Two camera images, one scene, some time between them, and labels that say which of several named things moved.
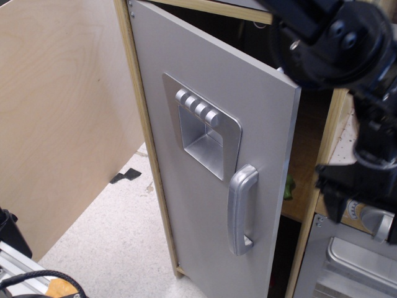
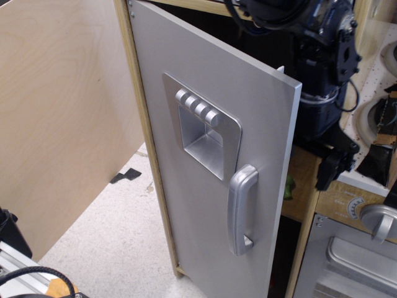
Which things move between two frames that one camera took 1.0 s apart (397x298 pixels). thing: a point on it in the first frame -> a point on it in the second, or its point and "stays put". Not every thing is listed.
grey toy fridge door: (224, 129) stays put
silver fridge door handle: (239, 243) stays put
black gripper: (374, 187) -> (319, 123)
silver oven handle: (377, 266) stays put
